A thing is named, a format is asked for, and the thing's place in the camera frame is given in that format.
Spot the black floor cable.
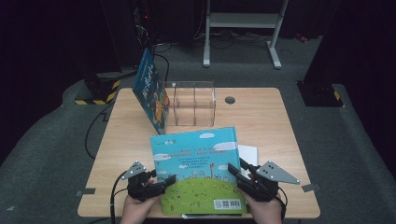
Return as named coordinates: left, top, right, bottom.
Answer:
left=84, top=102, right=115, bottom=161
left=152, top=43, right=171, bottom=82

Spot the white book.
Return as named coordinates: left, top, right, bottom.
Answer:
left=237, top=144, right=260, bottom=175

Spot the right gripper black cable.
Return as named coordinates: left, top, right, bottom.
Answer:
left=275, top=186, right=288, bottom=220

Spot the white metal stand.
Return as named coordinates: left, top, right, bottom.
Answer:
left=203, top=0, right=289, bottom=70

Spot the black yellow striped base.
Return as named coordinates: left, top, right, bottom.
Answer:
left=296, top=81, right=345, bottom=108
left=74, top=73, right=121, bottom=105

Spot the clear acrylic book rack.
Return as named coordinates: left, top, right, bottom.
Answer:
left=163, top=81, right=217, bottom=128

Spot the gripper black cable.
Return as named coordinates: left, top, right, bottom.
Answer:
left=109, top=170, right=129, bottom=224
left=275, top=186, right=288, bottom=220

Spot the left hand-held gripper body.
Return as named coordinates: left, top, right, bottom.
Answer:
left=120, top=161, right=163, bottom=202

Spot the person's left hand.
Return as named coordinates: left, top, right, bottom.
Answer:
left=120, top=195, right=162, bottom=224

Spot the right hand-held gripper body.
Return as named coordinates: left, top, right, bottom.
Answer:
left=246, top=161, right=301, bottom=203

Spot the person's right hand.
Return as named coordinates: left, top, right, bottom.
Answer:
left=240, top=189, right=284, bottom=224

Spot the black computer tower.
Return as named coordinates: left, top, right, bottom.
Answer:
left=132, top=0, right=155, bottom=68

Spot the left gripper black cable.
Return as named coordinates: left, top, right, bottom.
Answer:
left=109, top=170, right=129, bottom=224

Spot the black cable bundle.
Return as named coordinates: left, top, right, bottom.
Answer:
left=192, top=29, right=272, bottom=50

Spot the dark blue picture book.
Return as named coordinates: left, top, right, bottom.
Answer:
left=132, top=47, right=171, bottom=135

